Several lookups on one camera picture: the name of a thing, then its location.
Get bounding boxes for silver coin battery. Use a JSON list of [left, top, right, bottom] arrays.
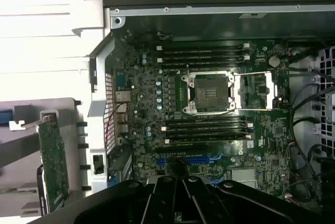
[[269, 55, 281, 68]]

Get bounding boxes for green motherboard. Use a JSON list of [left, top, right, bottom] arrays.
[[112, 37, 292, 192]]

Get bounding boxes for dark grey PC case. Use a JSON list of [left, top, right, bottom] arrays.
[[86, 0, 335, 209]]

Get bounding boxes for red black twisted wire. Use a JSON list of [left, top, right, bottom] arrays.
[[104, 102, 127, 141]]

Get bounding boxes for CPU socket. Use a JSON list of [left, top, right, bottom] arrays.
[[181, 71, 236, 116]]

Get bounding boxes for thin metal locking lever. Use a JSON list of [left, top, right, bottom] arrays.
[[186, 63, 193, 112]]

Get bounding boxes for long black expansion slot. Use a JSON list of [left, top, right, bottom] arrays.
[[154, 144, 209, 154]]

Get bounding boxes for installed green RAM stick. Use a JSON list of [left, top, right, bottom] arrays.
[[164, 134, 253, 143]]

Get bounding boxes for grey parts rack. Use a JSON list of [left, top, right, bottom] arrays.
[[0, 97, 92, 219]]

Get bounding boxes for silver chipset heat sink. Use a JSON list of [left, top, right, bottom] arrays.
[[231, 169, 256, 183]]

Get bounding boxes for blue expansion slot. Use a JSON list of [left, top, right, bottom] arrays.
[[156, 155, 210, 167]]

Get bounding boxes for metal socket cover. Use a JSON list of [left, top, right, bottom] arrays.
[[233, 71, 278, 111]]

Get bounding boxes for hard disk drive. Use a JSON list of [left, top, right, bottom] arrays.
[[0, 108, 14, 125]]

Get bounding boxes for black RAM slot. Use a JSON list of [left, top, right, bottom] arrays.
[[161, 50, 243, 57], [167, 129, 248, 136], [161, 124, 254, 131], [156, 55, 251, 63], [161, 62, 243, 69], [156, 43, 251, 52], [166, 118, 248, 125]]

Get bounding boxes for metal disk bay cage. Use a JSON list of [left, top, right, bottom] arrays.
[[312, 47, 335, 156]]

